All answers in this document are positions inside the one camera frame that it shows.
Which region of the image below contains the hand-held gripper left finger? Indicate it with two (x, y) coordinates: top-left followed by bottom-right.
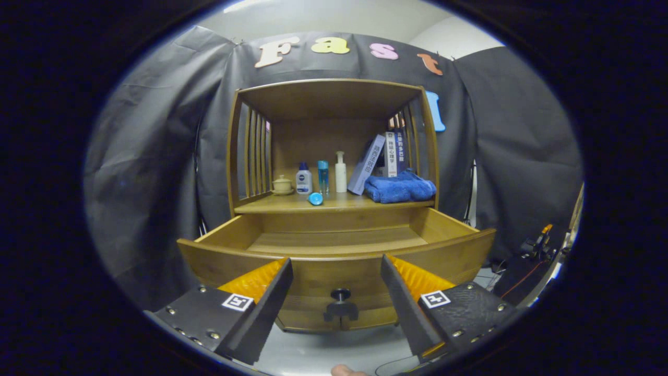
(144, 257), (294, 366)

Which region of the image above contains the wooden cabinet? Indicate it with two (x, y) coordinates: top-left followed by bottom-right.
(225, 78), (440, 230)

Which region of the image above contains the black backdrop cloth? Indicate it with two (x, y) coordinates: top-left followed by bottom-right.
(83, 25), (584, 314)

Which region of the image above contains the blue towel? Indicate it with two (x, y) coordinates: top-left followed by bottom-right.
(364, 168), (437, 204)

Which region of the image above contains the white bottle with blue cap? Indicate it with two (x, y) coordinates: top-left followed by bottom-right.
(295, 162), (313, 195)

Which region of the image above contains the dark blue book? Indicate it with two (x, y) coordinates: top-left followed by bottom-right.
(396, 131), (408, 175)

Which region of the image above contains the black equipment with orange clamp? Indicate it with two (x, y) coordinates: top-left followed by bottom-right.
(493, 224), (558, 306)

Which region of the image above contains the wooden drawer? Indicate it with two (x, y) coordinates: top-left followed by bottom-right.
(176, 206), (496, 333)

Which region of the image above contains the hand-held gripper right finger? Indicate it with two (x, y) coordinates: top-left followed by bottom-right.
(380, 254), (517, 363)

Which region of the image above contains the white pump bottle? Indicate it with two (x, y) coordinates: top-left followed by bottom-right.
(335, 151), (348, 193)

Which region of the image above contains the lavender book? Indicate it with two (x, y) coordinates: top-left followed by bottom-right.
(347, 134), (387, 196)

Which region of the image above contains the wooden countertop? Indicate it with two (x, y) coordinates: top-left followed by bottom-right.
(234, 189), (436, 215)

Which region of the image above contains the beige lidded teacup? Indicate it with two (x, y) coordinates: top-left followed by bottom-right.
(271, 174), (295, 196)

